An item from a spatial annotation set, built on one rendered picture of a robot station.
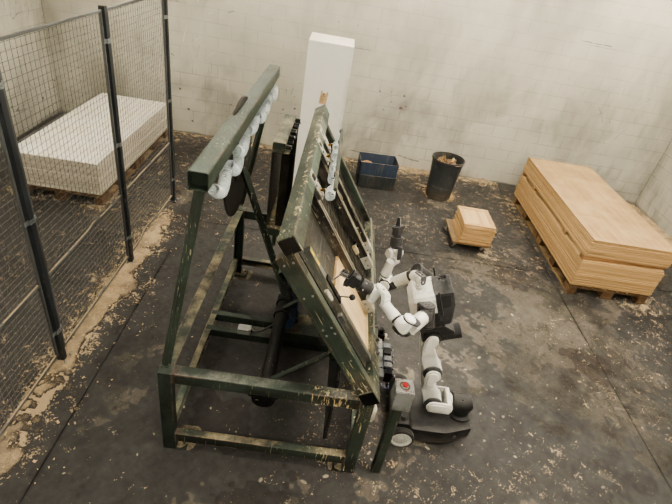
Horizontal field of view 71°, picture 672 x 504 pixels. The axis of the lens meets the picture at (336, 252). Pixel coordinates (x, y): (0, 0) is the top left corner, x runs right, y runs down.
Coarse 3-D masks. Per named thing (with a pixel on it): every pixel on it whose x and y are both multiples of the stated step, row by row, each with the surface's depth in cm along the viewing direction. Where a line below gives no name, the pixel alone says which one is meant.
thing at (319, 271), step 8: (304, 248) 267; (312, 256) 265; (312, 264) 268; (320, 264) 273; (320, 272) 271; (320, 280) 274; (328, 288) 277; (336, 304) 284; (344, 312) 287; (352, 328) 294; (352, 336) 298; (360, 336) 304; (360, 344) 301; (360, 352) 305; (368, 352) 310; (368, 360) 309
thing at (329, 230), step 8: (320, 192) 297; (312, 200) 300; (320, 200) 305; (312, 208) 303; (320, 208) 303; (320, 216) 306; (328, 216) 311; (320, 224) 310; (328, 224) 309; (328, 232) 313; (336, 232) 318; (328, 240) 316; (336, 240) 316; (336, 248) 320; (344, 248) 324; (344, 256) 323; (344, 264) 327; (352, 264) 331; (360, 296) 342; (368, 304) 345; (368, 312) 350
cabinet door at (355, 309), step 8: (336, 256) 322; (336, 264) 314; (336, 272) 306; (336, 280) 301; (336, 288) 295; (344, 288) 313; (352, 288) 331; (344, 304) 301; (352, 304) 319; (360, 304) 338; (352, 312) 313; (360, 312) 332; (352, 320) 307; (360, 320) 326; (360, 328) 319
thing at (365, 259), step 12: (324, 156) 341; (324, 168) 348; (324, 180) 353; (336, 192) 358; (336, 204) 364; (348, 216) 370; (348, 228) 376; (360, 240) 382; (360, 252) 388; (372, 264) 397
